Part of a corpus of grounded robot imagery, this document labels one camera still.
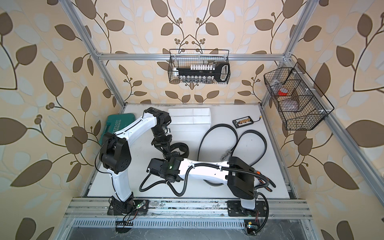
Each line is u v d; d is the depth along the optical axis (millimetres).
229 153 912
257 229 696
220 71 844
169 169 525
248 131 1038
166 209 755
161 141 755
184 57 911
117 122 1046
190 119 1081
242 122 1079
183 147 842
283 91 806
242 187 431
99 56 927
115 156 501
